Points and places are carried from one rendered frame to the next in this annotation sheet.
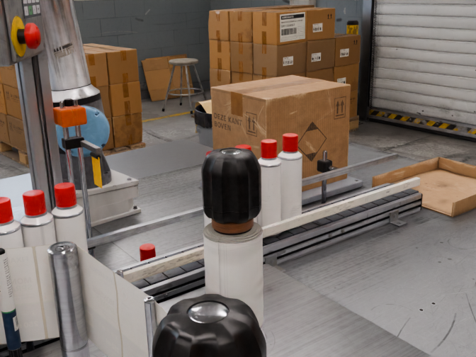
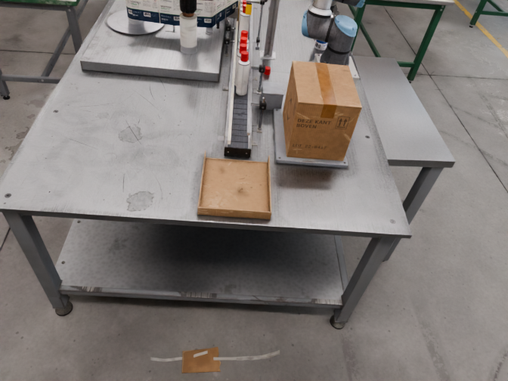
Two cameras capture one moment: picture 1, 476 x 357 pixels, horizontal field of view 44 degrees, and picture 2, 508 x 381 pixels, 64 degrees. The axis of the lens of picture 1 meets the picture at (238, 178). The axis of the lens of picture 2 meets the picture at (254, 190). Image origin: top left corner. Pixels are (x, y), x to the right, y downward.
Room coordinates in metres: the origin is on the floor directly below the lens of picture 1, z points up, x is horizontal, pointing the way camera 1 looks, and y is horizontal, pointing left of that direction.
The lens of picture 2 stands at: (2.14, -1.47, 1.95)
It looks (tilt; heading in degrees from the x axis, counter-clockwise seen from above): 46 degrees down; 120
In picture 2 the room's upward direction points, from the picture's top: 8 degrees clockwise
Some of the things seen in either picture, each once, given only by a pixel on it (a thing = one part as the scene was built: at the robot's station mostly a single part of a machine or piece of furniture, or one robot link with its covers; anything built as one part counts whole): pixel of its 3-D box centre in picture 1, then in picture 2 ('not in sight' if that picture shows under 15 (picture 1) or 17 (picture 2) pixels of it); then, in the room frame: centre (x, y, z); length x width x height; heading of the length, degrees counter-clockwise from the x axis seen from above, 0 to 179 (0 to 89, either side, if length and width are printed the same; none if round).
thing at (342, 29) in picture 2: not in sight; (342, 32); (1.42, 0.39, 1.09); 0.13 x 0.12 x 0.14; 19
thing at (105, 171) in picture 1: (79, 162); (336, 54); (1.42, 0.40, 0.97); 0.15 x 0.15 x 0.10
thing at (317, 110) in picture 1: (280, 133); (317, 110); (1.61, -0.12, 0.99); 0.30 x 0.24 x 0.27; 126
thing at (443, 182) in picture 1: (444, 183); (236, 183); (1.54, -0.57, 0.85); 0.30 x 0.26 x 0.04; 126
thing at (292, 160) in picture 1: (290, 180); (243, 73); (1.21, -0.11, 0.98); 0.05 x 0.05 x 0.20
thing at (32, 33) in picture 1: (29, 36); not in sight; (0.91, 0.31, 1.32); 0.04 x 0.03 x 0.04; 1
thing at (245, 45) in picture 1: (285, 73); not in sight; (5.39, -0.45, 0.57); 1.20 x 0.85 x 1.14; 132
